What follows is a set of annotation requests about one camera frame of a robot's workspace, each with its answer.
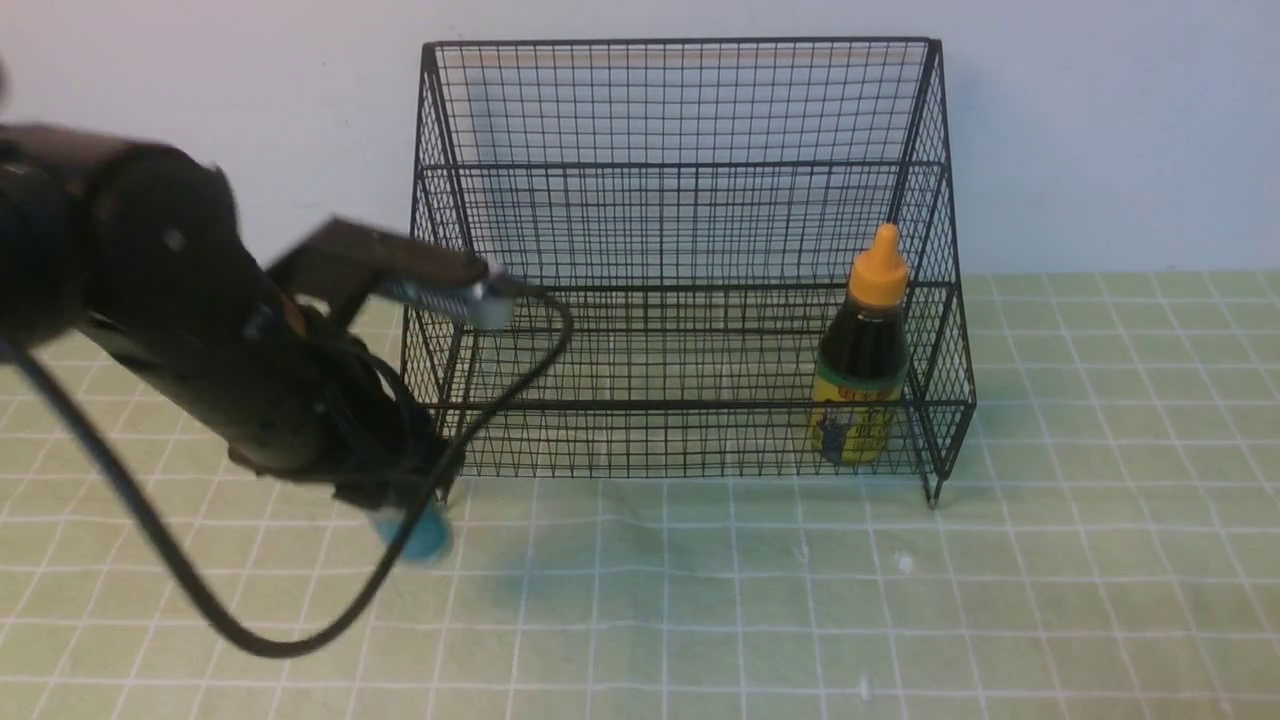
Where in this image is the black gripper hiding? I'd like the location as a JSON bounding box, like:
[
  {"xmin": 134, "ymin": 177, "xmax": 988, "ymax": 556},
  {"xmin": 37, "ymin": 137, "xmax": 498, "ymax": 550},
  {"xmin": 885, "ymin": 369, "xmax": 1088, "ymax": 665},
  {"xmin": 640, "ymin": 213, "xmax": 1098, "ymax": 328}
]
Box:
[{"xmin": 228, "ymin": 300, "xmax": 463, "ymax": 512}]

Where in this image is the clear spice jar green lid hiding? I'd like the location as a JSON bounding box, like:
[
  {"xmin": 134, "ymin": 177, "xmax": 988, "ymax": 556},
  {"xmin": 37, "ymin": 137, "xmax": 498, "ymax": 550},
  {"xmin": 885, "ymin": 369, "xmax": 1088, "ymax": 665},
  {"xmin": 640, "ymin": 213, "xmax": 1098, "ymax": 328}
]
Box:
[{"xmin": 366, "ymin": 498, "xmax": 453, "ymax": 565}]

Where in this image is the dark sauce bottle orange cap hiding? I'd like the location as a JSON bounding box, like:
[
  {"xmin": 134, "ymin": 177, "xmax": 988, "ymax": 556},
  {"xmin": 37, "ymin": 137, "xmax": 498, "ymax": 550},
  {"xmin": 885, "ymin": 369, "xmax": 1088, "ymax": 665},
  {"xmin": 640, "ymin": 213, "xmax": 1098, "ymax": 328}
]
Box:
[{"xmin": 808, "ymin": 223, "xmax": 909, "ymax": 466}]

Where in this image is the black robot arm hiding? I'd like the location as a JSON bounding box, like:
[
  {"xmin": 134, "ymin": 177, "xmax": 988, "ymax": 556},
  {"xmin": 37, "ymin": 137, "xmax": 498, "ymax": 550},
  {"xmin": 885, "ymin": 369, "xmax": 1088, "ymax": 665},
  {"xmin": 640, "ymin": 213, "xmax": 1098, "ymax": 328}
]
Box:
[{"xmin": 3, "ymin": 124, "xmax": 485, "ymax": 511}]

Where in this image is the green checkered tablecloth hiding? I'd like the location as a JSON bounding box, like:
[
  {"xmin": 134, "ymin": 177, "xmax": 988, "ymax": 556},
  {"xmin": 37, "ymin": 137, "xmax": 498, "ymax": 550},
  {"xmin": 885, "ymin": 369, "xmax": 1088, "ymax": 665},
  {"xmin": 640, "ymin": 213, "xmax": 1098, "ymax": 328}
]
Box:
[{"xmin": 3, "ymin": 272, "xmax": 1277, "ymax": 719}]

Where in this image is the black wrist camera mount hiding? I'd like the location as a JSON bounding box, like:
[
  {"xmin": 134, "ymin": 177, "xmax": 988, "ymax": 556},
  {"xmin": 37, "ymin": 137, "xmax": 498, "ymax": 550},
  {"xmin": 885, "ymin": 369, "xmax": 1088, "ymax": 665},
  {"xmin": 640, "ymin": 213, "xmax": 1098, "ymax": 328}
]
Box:
[{"xmin": 268, "ymin": 217, "xmax": 529, "ymax": 331}]

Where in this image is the black cable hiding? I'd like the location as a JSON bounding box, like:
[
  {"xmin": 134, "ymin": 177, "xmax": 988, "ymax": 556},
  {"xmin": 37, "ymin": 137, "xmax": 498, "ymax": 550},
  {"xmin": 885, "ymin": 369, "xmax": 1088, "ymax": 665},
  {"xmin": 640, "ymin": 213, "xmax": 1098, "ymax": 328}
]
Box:
[{"xmin": 0, "ymin": 284, "xmax": 575, "ymax": 661}]

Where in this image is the black wire mesh shelf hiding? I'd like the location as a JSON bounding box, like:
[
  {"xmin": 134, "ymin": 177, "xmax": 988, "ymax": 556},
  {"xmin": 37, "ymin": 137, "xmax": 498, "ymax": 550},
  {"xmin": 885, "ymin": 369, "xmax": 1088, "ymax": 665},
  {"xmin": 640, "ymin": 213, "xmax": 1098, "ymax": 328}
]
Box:
[{"xmin": 411, "ymin": 36, "xmax": 977, "ymax": 507}]

